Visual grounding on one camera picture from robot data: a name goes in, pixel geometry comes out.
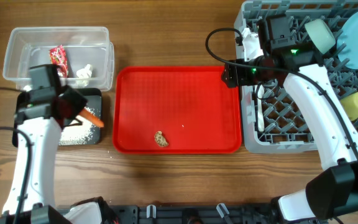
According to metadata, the pile of white rice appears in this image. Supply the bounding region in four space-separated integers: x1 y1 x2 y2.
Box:
59 116 100 146

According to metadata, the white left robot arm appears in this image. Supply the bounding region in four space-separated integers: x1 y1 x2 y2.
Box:
0 86 109 223

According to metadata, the grey dishwasher rack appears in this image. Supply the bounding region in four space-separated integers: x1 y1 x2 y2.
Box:
234 1 358 153

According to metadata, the yellow plastic cup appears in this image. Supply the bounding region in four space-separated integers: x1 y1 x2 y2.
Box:
340 92 358 121

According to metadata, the orange carrot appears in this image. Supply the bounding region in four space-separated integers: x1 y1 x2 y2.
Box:
78 109 104 128

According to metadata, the clear plastic bin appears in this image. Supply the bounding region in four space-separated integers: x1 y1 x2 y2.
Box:
2 26 114 91

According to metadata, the black tray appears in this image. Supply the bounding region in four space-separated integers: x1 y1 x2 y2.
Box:
11 88 103 147

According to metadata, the brown shiitake mushroom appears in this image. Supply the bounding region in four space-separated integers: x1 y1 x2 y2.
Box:
154 131 169 147

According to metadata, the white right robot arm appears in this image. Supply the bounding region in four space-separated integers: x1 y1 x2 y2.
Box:
222 45 358 223

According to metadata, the red serving tray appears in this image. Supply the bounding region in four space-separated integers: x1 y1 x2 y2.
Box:
112 66 242 154

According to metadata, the white tissue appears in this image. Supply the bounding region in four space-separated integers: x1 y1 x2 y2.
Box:
76 64 93 88

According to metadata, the red snack wrapper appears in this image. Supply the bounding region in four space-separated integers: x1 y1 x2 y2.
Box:
49 45 68 78

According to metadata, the green bowl with rice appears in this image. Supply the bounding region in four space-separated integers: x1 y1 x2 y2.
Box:
305 19 336 54

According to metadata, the white plastic spoon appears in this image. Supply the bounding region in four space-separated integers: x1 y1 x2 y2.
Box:
257 86 265 133

